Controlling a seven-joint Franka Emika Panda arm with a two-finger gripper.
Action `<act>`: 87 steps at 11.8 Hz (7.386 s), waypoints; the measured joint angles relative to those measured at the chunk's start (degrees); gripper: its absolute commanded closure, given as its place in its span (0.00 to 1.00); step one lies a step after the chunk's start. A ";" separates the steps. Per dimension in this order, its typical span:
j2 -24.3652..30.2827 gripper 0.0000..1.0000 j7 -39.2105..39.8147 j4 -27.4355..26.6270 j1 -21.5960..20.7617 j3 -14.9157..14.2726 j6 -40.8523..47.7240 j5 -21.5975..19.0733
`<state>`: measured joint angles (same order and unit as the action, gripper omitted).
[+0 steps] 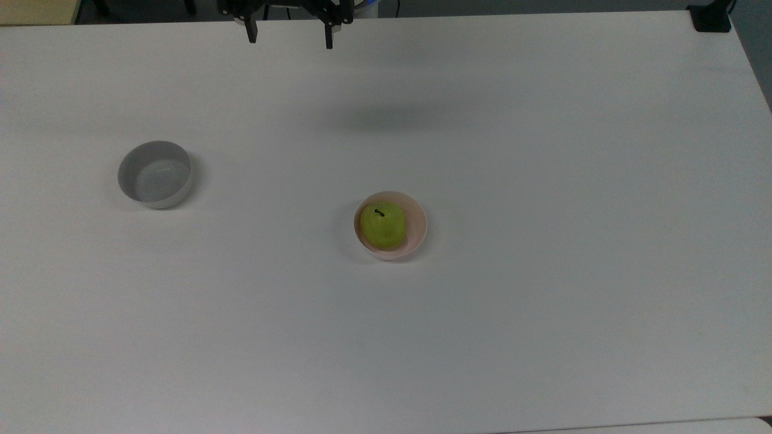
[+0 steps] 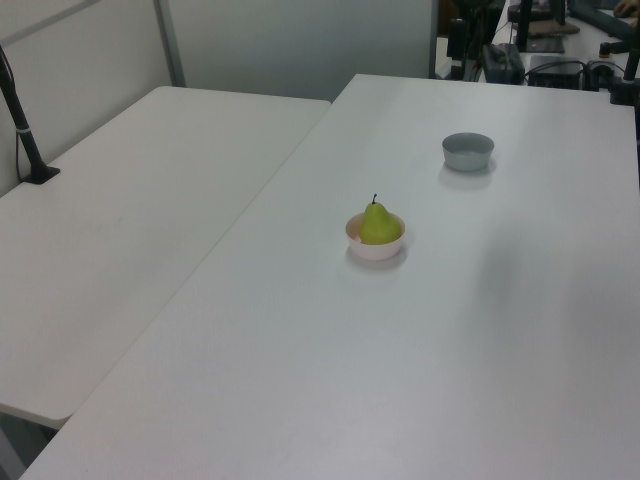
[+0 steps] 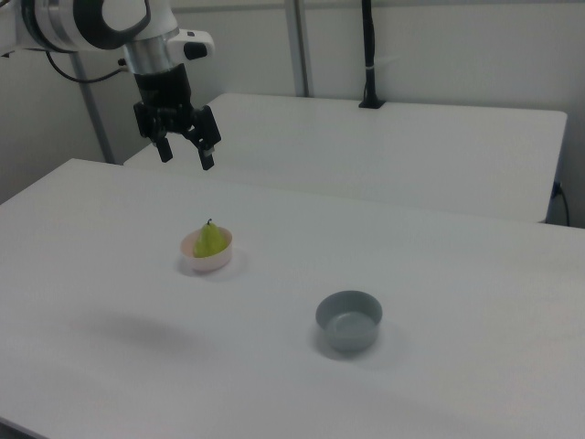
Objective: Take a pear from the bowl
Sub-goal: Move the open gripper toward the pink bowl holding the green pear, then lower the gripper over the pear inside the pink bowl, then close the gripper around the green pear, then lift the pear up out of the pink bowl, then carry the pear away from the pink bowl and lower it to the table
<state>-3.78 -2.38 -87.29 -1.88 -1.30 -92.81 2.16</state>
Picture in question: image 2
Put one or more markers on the green pear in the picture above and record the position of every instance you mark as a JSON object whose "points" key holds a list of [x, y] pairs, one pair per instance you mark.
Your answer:
{"points": [[378, 227]]}

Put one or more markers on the pink bowl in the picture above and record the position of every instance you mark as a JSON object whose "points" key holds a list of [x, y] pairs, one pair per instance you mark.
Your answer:
{"points": [[375, 253]]}

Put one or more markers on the grey bowl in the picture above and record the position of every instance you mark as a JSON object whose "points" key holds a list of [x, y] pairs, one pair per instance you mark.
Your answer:
{"points": [[467, 161]]}

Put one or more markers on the white side table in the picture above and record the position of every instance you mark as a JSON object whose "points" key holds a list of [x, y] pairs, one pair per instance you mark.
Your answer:
{"points": [[125, 225]]}

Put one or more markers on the black equipment case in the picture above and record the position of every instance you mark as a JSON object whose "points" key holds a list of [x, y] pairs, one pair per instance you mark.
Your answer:
{"points": [[502, 64]]}

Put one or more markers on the black flat box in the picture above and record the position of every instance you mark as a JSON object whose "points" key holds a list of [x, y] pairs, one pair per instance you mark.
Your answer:
{"points": [[555, 72]]}

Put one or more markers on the black upright stand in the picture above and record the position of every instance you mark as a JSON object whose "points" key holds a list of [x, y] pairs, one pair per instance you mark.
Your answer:
{"points": [[524, 25]]}

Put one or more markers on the grey partition post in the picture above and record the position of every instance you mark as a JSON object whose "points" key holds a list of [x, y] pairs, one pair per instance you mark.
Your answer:
{"points": [[170, 45]]}

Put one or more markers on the black camera pole with base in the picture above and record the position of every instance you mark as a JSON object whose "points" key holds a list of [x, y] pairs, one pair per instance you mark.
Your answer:
{"points": [[26, 142]]}

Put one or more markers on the black clamp mount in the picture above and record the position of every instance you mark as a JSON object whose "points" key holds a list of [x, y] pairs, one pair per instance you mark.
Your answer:
{"points": [[622, 87]]}

